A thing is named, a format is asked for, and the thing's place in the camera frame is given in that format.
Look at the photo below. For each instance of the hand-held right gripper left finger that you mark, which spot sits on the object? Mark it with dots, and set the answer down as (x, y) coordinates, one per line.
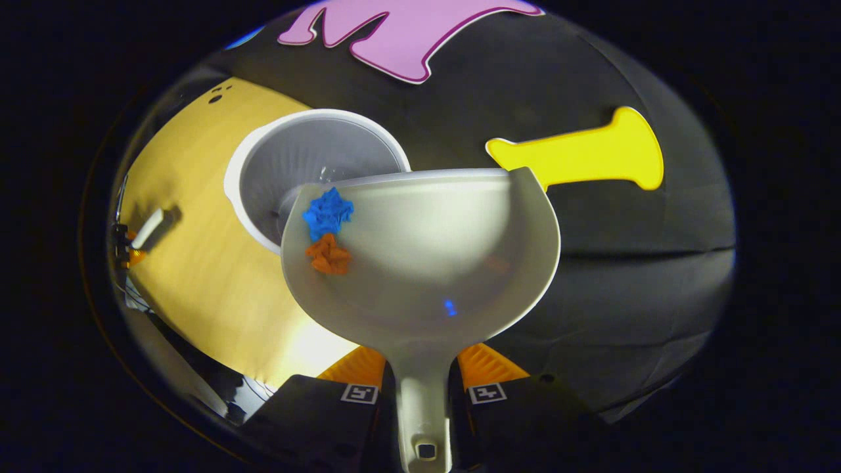
(315, 420)

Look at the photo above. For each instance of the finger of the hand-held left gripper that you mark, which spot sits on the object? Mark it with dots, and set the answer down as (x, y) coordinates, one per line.
(136, 256)

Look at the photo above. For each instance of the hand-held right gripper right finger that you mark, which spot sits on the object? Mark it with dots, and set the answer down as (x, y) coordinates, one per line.
(525, 420)

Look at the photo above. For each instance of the small white broom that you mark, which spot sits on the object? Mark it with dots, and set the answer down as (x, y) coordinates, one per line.
(148, 228)

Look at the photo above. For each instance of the orange paper scrap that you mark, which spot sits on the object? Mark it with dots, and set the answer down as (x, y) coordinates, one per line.
(330, 256)

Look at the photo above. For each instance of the white dustpan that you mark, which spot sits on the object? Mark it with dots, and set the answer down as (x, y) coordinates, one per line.
(433, 263)

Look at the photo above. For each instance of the blue paper scrap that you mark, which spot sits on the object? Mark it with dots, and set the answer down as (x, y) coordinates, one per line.
(327, 213)

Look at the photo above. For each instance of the white ribbed garbage bin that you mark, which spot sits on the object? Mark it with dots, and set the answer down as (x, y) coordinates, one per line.
(309, 154)

